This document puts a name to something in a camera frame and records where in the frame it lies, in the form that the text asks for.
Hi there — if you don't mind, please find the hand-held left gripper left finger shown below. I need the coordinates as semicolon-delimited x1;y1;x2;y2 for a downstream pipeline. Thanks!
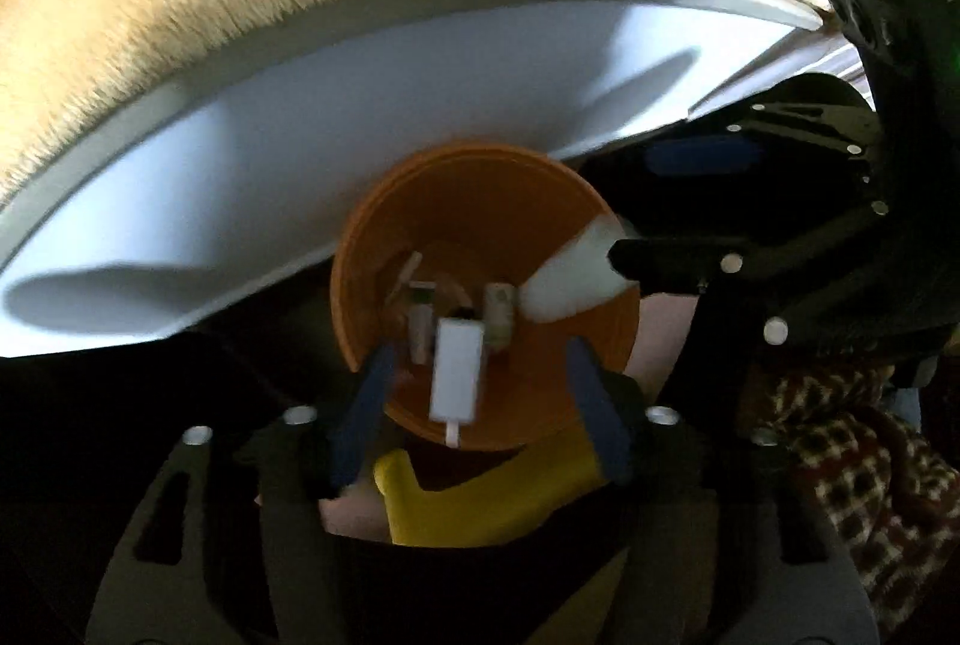
86;345;398;645

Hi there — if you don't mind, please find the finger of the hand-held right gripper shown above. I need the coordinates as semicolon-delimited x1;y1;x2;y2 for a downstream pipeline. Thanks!
607;195;901;353
645;75;893;218

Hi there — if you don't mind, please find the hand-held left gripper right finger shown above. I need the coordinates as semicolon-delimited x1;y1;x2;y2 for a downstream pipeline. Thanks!
562;337;878;645

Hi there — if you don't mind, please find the white tissue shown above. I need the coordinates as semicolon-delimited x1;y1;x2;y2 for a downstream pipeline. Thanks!
521;217;638;320

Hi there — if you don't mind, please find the orange plastic bin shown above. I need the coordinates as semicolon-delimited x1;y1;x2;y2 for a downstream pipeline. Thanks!
330;144;642;452

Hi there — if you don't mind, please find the white rectangular adapter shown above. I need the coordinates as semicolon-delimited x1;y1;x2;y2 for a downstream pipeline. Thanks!
429;316;485;447

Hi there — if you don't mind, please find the small white tube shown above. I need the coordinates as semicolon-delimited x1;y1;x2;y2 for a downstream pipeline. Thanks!
484;283;518;346
405;285;440;365

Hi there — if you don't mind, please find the pale bed sheet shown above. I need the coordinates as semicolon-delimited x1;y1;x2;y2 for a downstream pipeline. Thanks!
690;19;875;121

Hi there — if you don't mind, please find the yellow plastic object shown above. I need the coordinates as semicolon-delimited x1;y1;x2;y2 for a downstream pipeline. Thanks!
373;435;605;548

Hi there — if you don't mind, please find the white plastic tray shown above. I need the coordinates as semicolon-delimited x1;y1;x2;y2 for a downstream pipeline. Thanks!
0;0;826;361

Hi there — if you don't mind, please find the brown checkered cloth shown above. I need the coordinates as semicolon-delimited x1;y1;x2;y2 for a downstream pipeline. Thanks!
750;367;960;638

